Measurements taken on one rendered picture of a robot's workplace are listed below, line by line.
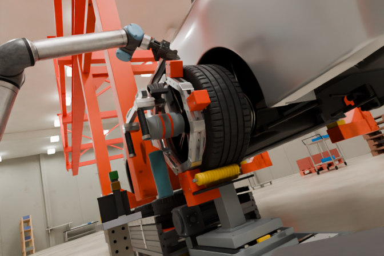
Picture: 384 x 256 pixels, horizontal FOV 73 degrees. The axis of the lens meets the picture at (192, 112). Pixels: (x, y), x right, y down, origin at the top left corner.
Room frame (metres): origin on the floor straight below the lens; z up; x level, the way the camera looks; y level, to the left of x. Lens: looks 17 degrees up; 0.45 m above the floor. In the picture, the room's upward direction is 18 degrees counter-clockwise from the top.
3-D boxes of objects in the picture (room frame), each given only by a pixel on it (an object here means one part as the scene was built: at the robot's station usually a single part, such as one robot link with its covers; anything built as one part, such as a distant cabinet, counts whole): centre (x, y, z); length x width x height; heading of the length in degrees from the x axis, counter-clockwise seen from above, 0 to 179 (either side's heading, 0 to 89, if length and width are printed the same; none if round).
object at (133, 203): (3.70, 1.10, 0.69); 0.52 x 0.17 x 0.35; 119
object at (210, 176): (1.38, -0.03, 0.51); 0.29 x 0.06 x 0.06; 119
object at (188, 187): (1.45, 0.08, 0.48); 0.16 x 0.12 x 0.17; 119
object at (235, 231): (1.52, -0.03, 0.32); 0.40 x 0.30 x 0.28; 29
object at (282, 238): (1.54, -0.02, 0.13); 0.50 x 0.36 x 0.10; 29
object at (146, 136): (1.17, 0.24, 0.83); 0.04 x 0.04 x 0.16
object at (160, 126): (1.40, 0.18, 0.85); 0.21 x 0.14 x 0.14; 119
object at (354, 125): (3.03, -1.64, 0.69); 0.52 x 0.17 x 0.35; 119
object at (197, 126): (1.43, 0.12, 0.85); 0.54 x 0.07 x 0.54; 29
